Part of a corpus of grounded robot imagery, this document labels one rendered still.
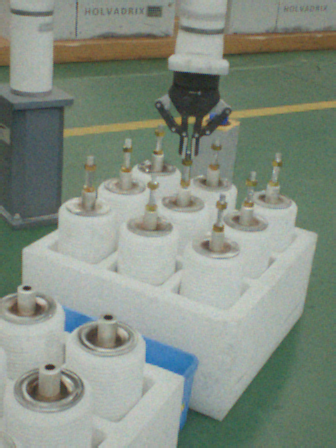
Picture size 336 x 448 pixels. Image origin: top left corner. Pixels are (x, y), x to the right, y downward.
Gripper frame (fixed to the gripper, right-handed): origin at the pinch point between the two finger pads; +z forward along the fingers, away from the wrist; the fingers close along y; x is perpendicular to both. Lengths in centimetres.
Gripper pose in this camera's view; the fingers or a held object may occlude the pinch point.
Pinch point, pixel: (188, 147)
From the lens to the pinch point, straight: 124.7
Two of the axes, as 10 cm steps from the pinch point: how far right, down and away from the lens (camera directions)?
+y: -10.0, -0.9, 0.0
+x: -0.4, 4.3, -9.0
